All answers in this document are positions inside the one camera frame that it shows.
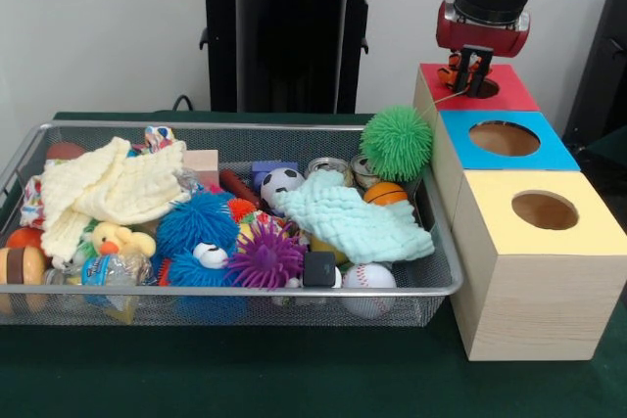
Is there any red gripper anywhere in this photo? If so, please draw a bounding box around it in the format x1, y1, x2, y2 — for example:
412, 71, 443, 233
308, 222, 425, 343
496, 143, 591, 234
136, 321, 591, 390
435, 0, 532, 98

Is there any orange black striped tiger plush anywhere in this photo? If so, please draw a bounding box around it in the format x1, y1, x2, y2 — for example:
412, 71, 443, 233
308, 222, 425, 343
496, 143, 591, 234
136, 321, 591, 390
437, 53, 484, 90

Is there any green spiky ball with eyes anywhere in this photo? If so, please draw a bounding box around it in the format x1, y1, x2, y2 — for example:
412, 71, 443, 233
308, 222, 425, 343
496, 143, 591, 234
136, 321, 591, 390
359, 104, 436, 183

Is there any wooden box with three holes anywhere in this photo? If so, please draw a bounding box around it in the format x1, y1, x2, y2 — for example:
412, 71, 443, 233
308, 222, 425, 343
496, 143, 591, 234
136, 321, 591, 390
410, 63, 627, 363

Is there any silver mesh bin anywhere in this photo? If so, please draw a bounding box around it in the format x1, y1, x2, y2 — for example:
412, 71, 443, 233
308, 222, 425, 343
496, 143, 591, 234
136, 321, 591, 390
0, 119, 464, 329

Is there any black upright panel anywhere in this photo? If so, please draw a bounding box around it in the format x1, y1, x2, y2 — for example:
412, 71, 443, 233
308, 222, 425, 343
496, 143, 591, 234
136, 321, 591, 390
561, 0, 627, 150

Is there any silver drink can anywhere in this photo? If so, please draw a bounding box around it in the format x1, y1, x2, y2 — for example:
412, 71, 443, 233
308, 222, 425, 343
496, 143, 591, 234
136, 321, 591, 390
306, 157, 355, 188
350, 153, 383, 190

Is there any small orange basketball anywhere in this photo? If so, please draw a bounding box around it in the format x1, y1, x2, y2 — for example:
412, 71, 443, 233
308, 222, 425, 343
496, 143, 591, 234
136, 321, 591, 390
362, 181, 410, 208

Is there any dark green table cloth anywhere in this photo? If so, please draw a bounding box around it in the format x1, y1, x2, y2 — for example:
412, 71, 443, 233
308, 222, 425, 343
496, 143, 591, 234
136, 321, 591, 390
581, 124, 627, 179
0, 111, 627, 418

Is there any mint green cloth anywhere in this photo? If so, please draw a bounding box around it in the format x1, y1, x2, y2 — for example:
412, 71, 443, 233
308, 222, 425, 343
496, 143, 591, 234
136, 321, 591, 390
272, 175, 436, 265

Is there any black white soccer ball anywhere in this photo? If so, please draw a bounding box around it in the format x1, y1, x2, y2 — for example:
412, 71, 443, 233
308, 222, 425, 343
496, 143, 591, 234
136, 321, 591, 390
259, 166, 306, 208

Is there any purple spiky ball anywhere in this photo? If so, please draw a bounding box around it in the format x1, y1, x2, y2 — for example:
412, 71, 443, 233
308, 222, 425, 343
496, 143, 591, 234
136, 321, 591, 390
225, 224, 309, 291

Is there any blue spiky ball with eyes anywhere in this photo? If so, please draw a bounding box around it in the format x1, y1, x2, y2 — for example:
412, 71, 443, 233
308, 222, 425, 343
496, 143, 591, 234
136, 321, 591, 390
164, 240, 239, 288

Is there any cream yellow cloth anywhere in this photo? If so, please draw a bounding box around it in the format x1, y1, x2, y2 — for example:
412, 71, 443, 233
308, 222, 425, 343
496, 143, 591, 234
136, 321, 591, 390
39, 136, 193, 270

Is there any yellow plush duck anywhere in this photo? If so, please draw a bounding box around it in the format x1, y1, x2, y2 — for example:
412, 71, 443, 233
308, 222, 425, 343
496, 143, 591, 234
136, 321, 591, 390
91, 221, 157, 258

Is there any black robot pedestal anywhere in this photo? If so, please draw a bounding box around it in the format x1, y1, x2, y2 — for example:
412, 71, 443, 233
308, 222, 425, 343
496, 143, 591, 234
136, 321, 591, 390
189, 0, 394, 115

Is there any black cable loop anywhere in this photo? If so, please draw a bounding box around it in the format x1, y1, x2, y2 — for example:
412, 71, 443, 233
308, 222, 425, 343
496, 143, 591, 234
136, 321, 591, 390
171, 93, 196, 114

